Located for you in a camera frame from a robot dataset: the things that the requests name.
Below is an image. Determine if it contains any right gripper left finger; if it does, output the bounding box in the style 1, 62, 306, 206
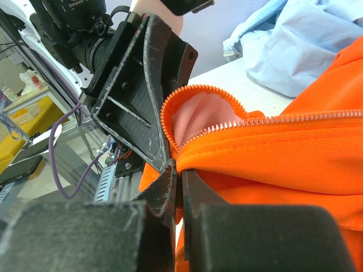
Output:
1, 159, 177, 271

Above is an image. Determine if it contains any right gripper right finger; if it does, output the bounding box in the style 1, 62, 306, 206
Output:
182, 170, 356, 271

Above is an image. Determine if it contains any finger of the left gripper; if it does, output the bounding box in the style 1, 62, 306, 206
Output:
153, 16, 198, 94
92, 14, 171, 171

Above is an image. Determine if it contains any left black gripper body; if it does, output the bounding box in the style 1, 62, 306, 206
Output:
84, 12, 147, 96

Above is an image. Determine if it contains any orange jacket pink lining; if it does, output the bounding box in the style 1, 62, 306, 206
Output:
138, 35, 363, 272

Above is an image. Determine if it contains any yellow bin in background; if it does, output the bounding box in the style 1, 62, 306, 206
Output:
1, 96, 64, 173

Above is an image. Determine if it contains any black tablet device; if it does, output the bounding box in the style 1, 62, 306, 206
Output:
1, 155, 43, 186

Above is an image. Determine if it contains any light blue garment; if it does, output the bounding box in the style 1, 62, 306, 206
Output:
223, 1, 362, 98

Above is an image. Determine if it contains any white slotted cable duct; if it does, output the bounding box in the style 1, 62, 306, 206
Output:
94, 164, 117, 202

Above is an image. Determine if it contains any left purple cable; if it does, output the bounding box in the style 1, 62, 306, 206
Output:
36, 50, 120, 201

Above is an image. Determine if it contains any aluminium front rail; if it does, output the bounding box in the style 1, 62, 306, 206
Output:
0, 113, 134, 222

